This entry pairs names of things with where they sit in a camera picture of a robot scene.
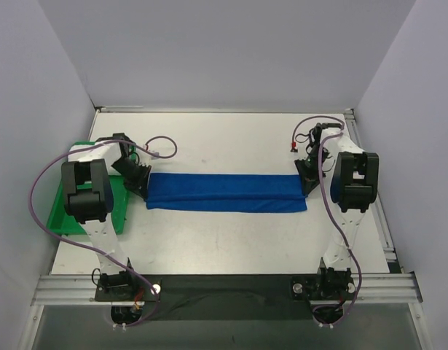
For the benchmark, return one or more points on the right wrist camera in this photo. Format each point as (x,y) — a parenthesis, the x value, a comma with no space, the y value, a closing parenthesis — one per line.
(296,142)

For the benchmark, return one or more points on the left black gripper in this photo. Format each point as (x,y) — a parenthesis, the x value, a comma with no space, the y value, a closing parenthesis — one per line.
(137,177)

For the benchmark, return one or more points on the aluminium right rail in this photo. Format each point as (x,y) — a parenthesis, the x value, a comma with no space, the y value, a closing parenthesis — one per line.
(377,211)

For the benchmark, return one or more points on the blue towel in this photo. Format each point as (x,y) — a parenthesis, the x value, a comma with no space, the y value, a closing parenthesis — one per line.
(244,193)

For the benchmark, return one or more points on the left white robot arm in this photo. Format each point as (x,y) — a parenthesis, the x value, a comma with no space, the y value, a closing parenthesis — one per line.
(115,265)

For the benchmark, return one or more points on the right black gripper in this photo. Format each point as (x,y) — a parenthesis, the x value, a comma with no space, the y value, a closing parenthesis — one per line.
(309,175)

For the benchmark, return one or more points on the aluminium front rail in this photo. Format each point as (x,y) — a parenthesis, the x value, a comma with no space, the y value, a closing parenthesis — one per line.
(78,290)

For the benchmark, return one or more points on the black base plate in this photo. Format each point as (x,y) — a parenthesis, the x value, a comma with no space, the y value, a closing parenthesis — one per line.
(276,297)

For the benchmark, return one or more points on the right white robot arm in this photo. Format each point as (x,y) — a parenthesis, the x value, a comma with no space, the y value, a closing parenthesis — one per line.
(348,178)

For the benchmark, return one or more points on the aluminium rail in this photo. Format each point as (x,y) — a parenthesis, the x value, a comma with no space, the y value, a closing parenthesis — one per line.
(377,211)
(78,290)

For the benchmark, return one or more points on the rolled white towel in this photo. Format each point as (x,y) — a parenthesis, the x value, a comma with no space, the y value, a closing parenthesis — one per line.
(79,150)

